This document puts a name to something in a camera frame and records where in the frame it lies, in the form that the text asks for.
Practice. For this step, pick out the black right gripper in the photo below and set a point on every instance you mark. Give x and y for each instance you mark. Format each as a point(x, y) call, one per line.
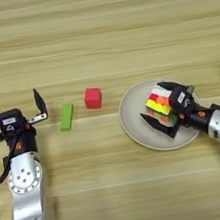
point(193, 117)

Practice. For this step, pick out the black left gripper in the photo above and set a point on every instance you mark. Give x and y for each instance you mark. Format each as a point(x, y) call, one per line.
point(24, 143)

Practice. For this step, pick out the multicoloured block stack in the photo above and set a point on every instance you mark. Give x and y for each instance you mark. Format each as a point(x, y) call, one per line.
point(158, 105)

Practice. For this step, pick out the white round plate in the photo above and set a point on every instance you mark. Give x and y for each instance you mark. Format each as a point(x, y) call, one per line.
point(134, 124)

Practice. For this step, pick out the red cube block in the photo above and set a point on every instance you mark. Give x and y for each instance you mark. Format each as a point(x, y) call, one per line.
point(93, 98)

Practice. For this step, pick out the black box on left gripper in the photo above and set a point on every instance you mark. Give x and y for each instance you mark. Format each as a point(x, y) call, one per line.
point(10, 120)

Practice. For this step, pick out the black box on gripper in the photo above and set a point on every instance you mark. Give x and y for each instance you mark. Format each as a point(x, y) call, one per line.
point(182, 99)
point(10, 120)

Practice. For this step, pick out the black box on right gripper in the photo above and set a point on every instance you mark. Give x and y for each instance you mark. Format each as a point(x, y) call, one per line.
point(182, 99)

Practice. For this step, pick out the green rectangular block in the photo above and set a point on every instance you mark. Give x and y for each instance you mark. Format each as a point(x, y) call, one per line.
point(67, 117)

